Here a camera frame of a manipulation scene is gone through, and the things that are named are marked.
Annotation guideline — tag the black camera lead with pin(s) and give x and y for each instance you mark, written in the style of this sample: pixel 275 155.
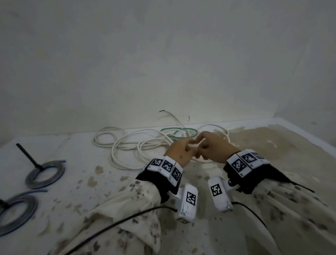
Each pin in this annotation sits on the black camera lead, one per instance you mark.
pixel 252 210
pixel 147 211

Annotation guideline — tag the person's left hand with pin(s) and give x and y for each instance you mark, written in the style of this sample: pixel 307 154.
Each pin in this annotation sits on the person's left hand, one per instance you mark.
pixel 178 152

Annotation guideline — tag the black right wristband with markers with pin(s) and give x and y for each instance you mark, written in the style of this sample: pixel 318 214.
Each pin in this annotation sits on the black right wristband with markers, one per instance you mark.
pixel 262 176

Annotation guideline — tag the black right camera lead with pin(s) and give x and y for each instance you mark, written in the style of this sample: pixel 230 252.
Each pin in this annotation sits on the black right camera lead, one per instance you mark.
pixel 252 210

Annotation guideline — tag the person's right forearm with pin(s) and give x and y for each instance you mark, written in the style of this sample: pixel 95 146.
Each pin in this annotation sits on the person's right forearm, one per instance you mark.
pixel 294 220

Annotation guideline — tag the black wristband with markers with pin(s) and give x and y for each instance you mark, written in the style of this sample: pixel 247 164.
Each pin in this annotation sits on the black wristband with markers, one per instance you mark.
pixel 157 178
pixel 262 176

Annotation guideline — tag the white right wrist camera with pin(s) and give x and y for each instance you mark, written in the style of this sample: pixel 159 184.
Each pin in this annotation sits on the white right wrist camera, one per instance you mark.
pixel 221 202

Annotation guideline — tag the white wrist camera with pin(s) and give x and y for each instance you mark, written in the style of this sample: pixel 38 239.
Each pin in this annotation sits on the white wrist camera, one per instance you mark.
pixel 187 210
pixel 221 202

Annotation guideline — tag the person's left forearm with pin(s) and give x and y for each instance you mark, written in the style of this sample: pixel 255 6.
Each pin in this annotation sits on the person's left forearm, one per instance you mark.
pixel 118 218

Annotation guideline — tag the person's right hand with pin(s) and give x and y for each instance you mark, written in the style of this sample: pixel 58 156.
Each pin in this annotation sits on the person's right hand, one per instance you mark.
pixel 218 149

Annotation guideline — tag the black left wristband with markers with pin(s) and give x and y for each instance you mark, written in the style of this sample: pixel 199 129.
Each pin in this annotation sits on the black left wristband with markers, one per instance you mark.
pixel 157 178

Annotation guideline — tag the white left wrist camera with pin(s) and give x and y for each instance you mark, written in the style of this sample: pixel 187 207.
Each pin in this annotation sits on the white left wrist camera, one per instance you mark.
pixel 187 210

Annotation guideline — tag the black left camera lead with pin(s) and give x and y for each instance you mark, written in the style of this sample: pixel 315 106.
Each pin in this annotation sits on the black left camera lead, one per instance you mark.
pixel 147 211

